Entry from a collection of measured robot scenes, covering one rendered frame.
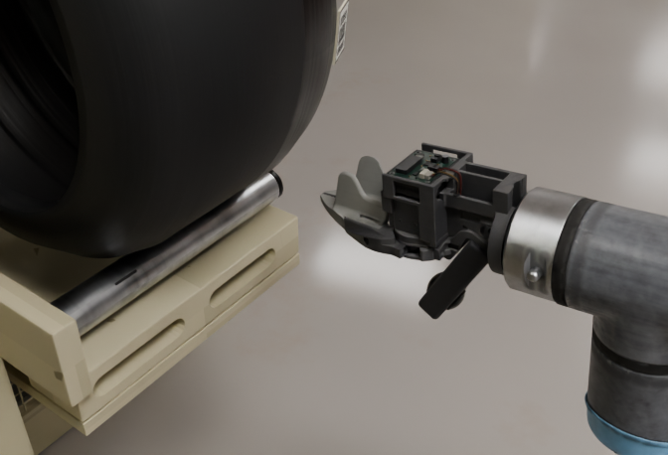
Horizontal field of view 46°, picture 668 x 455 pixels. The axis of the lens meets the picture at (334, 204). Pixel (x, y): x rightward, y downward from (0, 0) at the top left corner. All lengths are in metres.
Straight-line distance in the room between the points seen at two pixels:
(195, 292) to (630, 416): 0.48
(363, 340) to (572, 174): 1.12
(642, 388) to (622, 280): 0.10
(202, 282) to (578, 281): 0.45
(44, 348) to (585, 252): 0.49
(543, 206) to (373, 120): 2.47
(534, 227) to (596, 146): 2.43
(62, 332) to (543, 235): 0.43
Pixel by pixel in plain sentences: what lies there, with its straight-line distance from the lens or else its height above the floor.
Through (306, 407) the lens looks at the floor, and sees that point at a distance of 1.92.
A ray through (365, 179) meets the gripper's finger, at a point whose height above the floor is 1.03.
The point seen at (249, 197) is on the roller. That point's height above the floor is 0.92.
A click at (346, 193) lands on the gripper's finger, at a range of 0.74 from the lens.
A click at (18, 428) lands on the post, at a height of 0.75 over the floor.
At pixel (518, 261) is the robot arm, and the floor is 1.05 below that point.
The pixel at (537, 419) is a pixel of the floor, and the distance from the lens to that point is 1.95.
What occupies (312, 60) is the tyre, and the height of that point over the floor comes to 1.13.
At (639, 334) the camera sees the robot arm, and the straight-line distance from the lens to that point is 0.63.
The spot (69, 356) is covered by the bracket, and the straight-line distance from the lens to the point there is 0.78.
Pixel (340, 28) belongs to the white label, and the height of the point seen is 1.15.
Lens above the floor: 1.44
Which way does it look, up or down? 34 degrees down
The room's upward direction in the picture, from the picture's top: straight up
